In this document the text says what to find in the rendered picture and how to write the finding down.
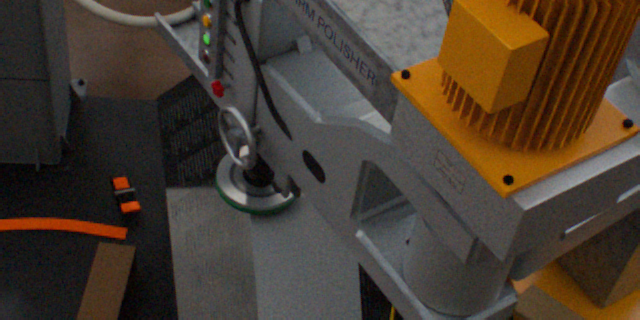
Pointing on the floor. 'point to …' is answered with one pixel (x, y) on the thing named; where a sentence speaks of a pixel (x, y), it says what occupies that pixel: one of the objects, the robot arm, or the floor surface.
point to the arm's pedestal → (34, 65)
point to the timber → (109, 283)
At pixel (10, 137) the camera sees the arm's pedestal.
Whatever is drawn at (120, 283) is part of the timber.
